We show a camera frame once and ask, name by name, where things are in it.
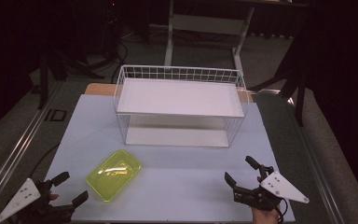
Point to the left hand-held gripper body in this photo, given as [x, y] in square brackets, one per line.
[24, 194]

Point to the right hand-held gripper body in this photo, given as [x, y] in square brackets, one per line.
[279, 186]

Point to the person's left hand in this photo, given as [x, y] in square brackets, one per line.
[53, 196]

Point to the person's right hand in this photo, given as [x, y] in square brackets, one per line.
[264, 216]

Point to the yellow-green plastic tray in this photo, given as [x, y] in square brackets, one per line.
[114, 175]

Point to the light blue table sheet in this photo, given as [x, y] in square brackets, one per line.
[174, 183]

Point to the black stand legs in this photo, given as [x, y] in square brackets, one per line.
[295, 90]

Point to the metal floor rail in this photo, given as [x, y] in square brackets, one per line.
[15, 149]
[317, 161]

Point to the white metal desk frame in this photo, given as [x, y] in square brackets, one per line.
[208, 25]

